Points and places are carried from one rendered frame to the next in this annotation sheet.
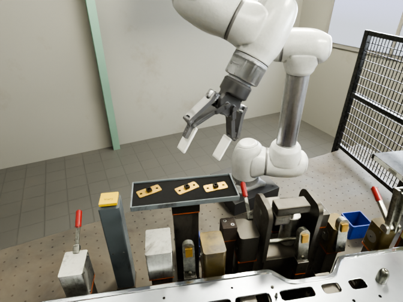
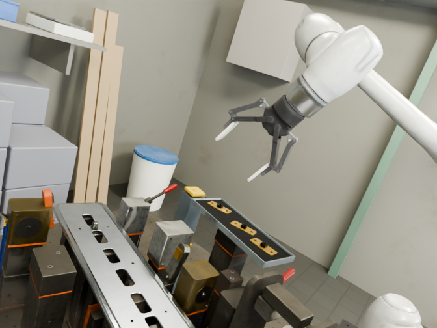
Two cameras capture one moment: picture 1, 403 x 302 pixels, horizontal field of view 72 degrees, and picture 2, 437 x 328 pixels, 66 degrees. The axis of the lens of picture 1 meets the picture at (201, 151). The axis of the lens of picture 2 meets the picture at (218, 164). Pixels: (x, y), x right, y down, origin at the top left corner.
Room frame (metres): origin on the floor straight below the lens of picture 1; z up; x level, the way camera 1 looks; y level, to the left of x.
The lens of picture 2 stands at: (0.11, -0.70, 1.62)
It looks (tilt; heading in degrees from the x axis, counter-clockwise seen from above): 16 degrees down; 56
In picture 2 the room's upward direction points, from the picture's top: 18 degrees clockwise
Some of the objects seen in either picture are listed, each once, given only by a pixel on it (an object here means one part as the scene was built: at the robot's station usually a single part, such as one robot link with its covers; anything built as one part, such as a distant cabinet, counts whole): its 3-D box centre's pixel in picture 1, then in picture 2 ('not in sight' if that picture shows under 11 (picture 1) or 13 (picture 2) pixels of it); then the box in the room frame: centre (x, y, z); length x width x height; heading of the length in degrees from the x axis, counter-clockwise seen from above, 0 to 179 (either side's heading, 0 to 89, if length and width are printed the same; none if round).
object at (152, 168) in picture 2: not in sight; (149, 177); (1.47, 2.46, 0.29); 0.47 x 0.47 x 0.58
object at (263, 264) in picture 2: (184, 190); (238, 227); (0.78, 0.06, 1.16); 0.37 x 0.14 x 0.02; 99
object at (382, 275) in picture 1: (382, 276); not in sight; (0.54, -0.55, 1.02); 0.03 x 0.03 x 0.07
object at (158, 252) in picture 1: (162, 278); (162, 281); (0.61, 0.14, 0.90); 0.13 x 0.08 x 0.41; 9
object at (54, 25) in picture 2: not in sight; (61, 27); (0.36, 2.01, 1.52); 0.35 x 0.33 x 0.09; 25
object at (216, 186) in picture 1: (215, 186); (263, 245); (0.80, -0.05, 1.17); 0.08 x 0.04 x 0.01; 108
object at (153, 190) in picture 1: (149, 190); (220, 205); (0.77, 0.18, 1.17); 0.08 x 0.04 x 0.01; 122
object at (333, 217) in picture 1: (322, 253); not in sight; (0.73, -0.47, 0.88); 0.11 x 0.07 x 0.37; 9
